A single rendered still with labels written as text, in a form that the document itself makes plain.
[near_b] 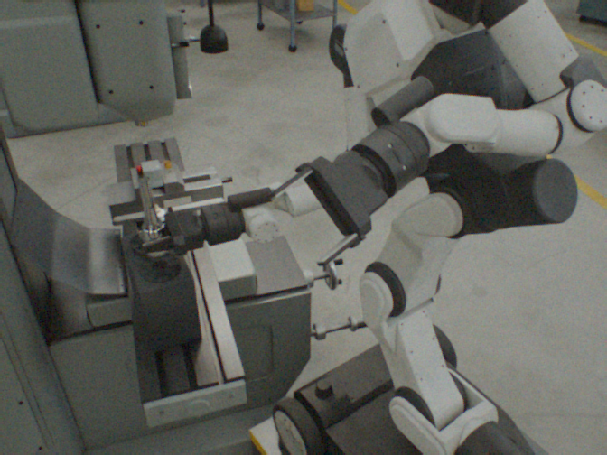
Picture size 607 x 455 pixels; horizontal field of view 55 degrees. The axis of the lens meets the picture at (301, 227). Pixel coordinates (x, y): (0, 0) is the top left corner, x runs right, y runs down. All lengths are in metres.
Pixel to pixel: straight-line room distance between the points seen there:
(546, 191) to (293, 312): 1.06
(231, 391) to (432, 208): 0.59
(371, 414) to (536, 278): 1.68
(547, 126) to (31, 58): 1.04
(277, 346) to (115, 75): 1.02
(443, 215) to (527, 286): 2.03
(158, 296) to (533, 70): 0.86
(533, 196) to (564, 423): 1.67
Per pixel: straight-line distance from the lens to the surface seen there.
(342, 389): 1.73
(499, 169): 1.07
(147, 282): 1.32
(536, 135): 0.95
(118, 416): 2.10
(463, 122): 0.84
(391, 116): 0.83
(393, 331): 1.49
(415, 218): 1.21
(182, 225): 1.28
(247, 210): 1.29
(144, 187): 1.21
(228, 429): 2.16
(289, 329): 1.95
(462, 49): 1.11
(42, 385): 1.88
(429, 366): 1.56
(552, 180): 1.08
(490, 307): 2.97
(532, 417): 2.59
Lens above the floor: 1.96
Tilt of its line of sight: 36 degrees down
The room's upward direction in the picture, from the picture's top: straight up
